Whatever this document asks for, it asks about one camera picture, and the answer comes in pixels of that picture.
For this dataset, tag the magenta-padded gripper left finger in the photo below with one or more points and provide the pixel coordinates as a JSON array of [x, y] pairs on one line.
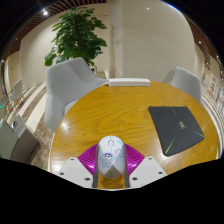
[[87, 160]]

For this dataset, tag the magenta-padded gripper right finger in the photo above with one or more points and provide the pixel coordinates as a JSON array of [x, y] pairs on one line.
[[135, 160]]

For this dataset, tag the white cartoon-print computer mouse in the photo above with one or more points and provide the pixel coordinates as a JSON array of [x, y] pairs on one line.
[[111, 156]]

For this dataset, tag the black mouse pad green lines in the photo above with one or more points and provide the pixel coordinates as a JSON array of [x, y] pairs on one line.
[[176, 128]]

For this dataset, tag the grey shell chair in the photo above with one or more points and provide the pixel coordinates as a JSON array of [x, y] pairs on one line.
[[68, 86], [186, 83]]

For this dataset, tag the grey-green armchair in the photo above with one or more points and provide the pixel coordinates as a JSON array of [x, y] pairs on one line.
[[13, 141]]

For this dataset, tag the white power strip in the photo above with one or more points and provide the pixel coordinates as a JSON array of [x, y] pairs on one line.
[[129, 82]]

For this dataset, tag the small pale wooden-legged chair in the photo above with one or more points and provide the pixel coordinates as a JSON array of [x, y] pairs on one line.
[[16, 88]]

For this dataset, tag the potted green leafy plant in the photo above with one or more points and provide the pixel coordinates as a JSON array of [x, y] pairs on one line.
[[78, 36]]

